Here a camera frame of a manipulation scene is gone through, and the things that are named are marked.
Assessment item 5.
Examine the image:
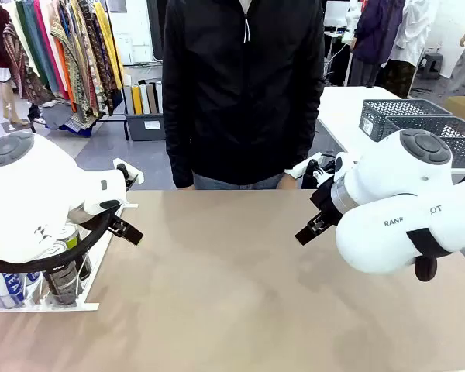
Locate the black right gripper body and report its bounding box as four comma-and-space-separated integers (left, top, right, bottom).
308, 180, 344, 229

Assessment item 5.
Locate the person's right forearm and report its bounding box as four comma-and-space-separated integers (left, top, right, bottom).
162, 92, 197, 190

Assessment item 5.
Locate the person's left forearm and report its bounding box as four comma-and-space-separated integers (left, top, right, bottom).
284, 88, 326, 176

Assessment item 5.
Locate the white can dispenser rack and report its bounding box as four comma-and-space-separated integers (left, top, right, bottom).
0, 195, 140, 314

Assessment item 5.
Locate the person's left hand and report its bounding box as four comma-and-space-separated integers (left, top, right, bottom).
277, 172, 298, 191

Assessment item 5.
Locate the grey storage bin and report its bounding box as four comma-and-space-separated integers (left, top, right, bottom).
124, 112, 167, 142

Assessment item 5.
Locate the white side table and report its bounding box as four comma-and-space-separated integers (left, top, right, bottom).
317, 85, 465, 176

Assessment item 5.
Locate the pile of folded fabrics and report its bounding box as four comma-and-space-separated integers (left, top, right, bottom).
27, 99, 102, 139

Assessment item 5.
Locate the grey fabric roll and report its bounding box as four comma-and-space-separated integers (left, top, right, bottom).
122, 84, 135, 115

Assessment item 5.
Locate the brown fabric roll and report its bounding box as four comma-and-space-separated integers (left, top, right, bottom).
146, 83, 158, 115

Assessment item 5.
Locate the person in black jacket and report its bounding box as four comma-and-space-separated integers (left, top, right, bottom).
161, 0, 326, 191

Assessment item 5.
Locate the rack of colourful garments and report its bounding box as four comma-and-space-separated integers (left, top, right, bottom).
2, 0, 125, 129

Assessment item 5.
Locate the grey plastic stool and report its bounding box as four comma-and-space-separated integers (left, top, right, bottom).
418, 52, 445, 81

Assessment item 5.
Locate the mannequin in purple coat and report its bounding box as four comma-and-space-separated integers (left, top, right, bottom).
350, 0, 406, 88

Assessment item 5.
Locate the white partition board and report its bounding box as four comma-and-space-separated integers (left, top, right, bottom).
108, 0, 157, 67

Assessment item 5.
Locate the mannequin in white coat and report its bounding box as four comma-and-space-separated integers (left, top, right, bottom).
383, 0, 439, 98

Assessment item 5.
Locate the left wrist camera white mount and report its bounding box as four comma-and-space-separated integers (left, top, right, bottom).
112, 157, 145, 191

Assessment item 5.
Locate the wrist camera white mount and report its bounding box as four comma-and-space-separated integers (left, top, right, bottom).
284, 152, 336, 188
112, 157, 145, 191

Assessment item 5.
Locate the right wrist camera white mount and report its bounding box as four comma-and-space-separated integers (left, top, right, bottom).
284, 152, 336, 188

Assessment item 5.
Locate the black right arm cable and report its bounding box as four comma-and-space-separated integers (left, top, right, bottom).
405, 228, 454, 283

